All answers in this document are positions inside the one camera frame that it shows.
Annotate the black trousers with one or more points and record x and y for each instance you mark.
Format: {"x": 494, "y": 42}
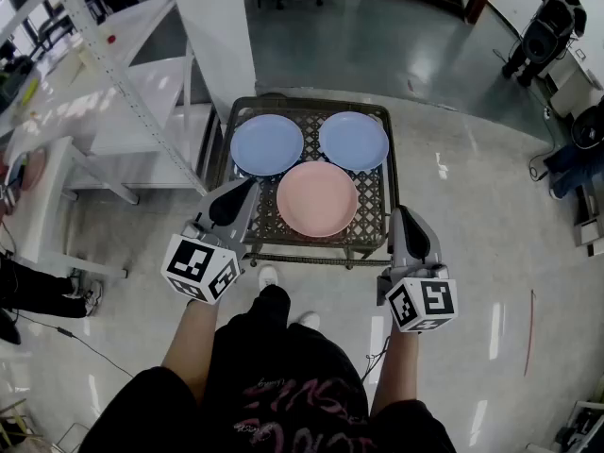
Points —
{"x": 273, "y": 300}

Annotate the white long table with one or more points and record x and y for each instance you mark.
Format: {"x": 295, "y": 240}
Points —
{"x": 66, "y": 73}

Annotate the person's right forearm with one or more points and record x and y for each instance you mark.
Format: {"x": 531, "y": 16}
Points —
{"x": 396, "y": 371}

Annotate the yellow-green item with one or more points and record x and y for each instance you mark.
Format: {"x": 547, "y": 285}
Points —
{"x": 30, "y": 90}

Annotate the black round mesh bin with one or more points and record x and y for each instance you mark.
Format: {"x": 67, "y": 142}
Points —
{"x": 273, "y": 95}

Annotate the pink round tray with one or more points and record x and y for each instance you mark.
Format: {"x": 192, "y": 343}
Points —
{"x": 34, "y": 168}

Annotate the white storage box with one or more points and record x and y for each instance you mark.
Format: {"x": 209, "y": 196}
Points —
{"x": 590, "y": 224}

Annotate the black printed t-shirt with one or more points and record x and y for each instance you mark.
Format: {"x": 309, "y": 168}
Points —
{"x": 283, "y": 394}

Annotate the white cabinet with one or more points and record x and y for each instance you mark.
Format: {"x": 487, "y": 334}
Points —
{"x": 575, "y": 88}

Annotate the white metal shelving rack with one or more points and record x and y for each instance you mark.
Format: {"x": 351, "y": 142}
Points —
{"x": 141, "y": 106}

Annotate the white cluttered shelf unit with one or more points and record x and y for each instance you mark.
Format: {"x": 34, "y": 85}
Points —
{"x": 585, "y": 427}

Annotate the person's left forearm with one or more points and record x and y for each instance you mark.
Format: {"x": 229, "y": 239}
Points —
{"x": 189, "y": 342}

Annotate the black rounded device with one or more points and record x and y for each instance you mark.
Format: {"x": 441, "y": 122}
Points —
{"x": 8, "y": 328}

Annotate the white low table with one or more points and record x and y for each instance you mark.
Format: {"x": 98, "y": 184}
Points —
{"x": 42, "y": 220}

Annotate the big pink plate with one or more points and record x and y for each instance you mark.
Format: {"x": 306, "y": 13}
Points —
{"x": 316, "y": 198}

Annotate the white shoe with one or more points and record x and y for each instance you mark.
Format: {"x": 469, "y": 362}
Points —
{"x": 268, "y": 275}
{"x": 309, "y": 319}

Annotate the brown wicker glass-top table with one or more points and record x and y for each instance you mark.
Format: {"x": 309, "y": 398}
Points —
{"x": 373, "y": 196}

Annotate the big blue plate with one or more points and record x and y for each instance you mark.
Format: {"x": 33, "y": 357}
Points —
{"x": 266, "y": 144}
{"x": 354, "y": 139}

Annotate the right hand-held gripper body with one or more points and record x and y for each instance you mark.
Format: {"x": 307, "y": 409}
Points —
{"x": 424, "y": 300}

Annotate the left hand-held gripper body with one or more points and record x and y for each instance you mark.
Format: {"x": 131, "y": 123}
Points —
{"x": 200, "y": 264}

